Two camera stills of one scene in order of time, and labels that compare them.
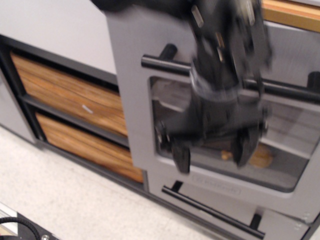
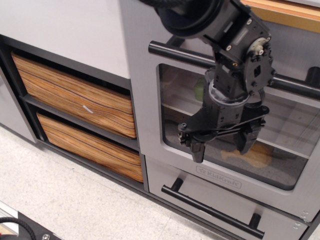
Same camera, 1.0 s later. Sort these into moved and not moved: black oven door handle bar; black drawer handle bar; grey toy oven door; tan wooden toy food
Moved: black oven door handle bar; grey toy oven door
Not moved: tan wooden toy food; black drawer handle bar
